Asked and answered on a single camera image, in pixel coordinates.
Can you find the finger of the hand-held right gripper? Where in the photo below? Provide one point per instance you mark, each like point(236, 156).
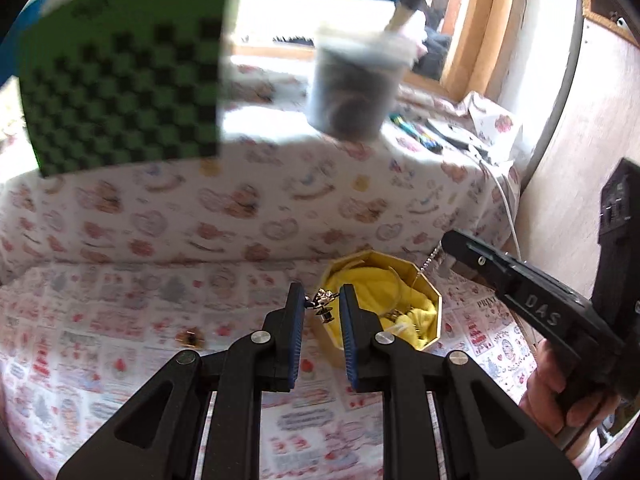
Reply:
point(480, 262)
point(622, 220)

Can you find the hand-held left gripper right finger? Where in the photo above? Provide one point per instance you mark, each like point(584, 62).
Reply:
point(348, 340)

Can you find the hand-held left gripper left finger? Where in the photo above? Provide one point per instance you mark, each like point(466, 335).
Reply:
point(297, 340)

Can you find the yellow octagonal box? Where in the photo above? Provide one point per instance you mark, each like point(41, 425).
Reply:
point(325, 344)

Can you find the silver charm earring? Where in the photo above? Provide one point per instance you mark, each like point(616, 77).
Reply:
point(325, 305)

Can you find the person's right hand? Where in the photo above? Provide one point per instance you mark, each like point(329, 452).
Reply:
point(542, 385)

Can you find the yellow cloth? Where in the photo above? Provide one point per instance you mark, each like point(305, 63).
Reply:
point(365, 275)

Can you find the brown gem brooch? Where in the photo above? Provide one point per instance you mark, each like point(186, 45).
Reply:
point(190, 338)

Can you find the pens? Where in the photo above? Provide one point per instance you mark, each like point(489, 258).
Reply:
point(420, 135)

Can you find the bear print cloth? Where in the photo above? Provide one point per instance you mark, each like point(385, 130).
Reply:
point(250, 200)

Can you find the patchwork print tablecloth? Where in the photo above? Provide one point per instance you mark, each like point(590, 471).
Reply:
point(100, 335)

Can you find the clear plastic container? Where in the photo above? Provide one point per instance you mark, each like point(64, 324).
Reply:
point(350, 95)

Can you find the green checkerboard card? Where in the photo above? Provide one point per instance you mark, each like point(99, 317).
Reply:
point(125, 85)

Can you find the white board with wooden frame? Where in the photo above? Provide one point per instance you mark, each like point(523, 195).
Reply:
point(565, 185)

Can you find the wooden window frame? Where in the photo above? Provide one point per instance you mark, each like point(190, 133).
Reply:
point(480, 35)

